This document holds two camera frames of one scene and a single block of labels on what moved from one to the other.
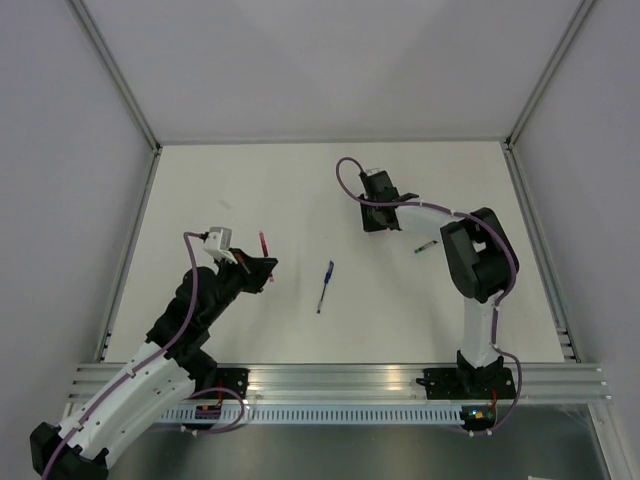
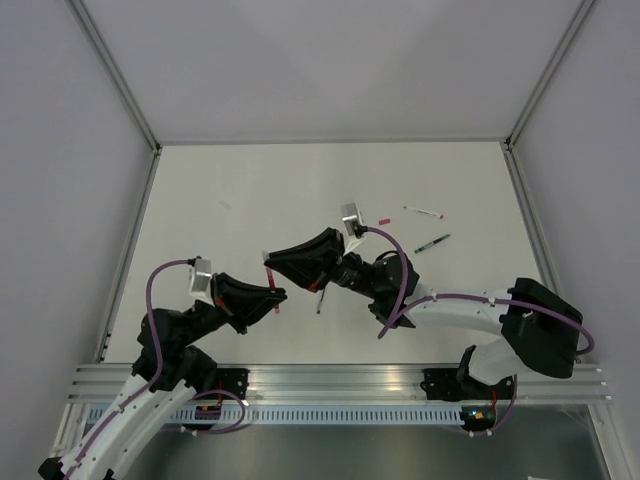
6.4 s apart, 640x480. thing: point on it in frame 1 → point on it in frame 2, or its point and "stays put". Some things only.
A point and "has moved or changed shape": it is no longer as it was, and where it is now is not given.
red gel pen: (265, 251) has moved or changed shape
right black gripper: (368, 224) → (310, 263)
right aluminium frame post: (547, 73) stays put
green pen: (434, 242) stays put
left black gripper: (255, 271) → (243, 302)
